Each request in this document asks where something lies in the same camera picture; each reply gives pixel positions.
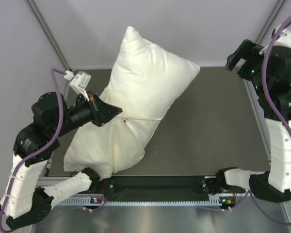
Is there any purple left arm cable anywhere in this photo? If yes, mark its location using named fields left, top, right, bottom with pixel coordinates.
left=0, top=67, right=107, bottom=233

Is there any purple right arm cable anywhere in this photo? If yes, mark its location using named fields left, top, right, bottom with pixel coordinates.
left=251, top=11, right=291, bottom=226

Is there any aluminium frame rail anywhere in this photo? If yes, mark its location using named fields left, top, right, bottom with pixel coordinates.
left=35, top=177, right=73, bottom=188

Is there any aluminium corner post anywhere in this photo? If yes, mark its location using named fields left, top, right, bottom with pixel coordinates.
left=255, top=0, right=287, bottom=44
left=25, top=0, right=72, bottom=71

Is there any cream pillowcase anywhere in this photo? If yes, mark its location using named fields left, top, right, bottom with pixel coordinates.
left=64, top=116, right=161, bottom=179

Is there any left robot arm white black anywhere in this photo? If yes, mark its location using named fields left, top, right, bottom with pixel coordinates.
left=0, top=92, right=122, bottom=231

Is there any left aluminium corner post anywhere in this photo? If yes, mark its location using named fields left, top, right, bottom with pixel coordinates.
left=25, top=0, right=72, bottom=71

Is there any grey slotted cable duct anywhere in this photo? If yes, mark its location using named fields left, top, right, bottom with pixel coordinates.
left=55, top=196, right=236, bottom=206

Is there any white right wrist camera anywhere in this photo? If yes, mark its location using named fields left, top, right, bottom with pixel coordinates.
left=274, top=29, right=291, bottom=49

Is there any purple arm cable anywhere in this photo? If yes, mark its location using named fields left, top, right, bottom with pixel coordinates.
left=251, top=11, right=291, bottom=226
left=0, top=67, right=107, bottom=233

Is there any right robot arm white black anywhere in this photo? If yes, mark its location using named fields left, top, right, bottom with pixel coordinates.
left=216, top=33, right=291, bottom=203

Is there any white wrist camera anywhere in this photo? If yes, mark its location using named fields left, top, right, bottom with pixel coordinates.
left=64, top=70, right=91, bottom=101
left=274, top=29, right=291, bottom=49

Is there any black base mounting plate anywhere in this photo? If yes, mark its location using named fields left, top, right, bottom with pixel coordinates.
left=92, top=174, right=245, bottom=202

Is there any right aluminium corner post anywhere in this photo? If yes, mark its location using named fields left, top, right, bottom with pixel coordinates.
left=255, top=0, right=287, bottom=44

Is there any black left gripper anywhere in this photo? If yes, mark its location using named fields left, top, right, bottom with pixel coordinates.
left=52, top=90, right=123, bottom=138

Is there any white pillow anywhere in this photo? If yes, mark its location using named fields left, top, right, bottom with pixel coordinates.
left=100, top=26, right=200, bottom=120

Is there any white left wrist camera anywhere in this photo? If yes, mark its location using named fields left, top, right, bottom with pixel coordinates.
left=64, top=70, right=91, bottom=101

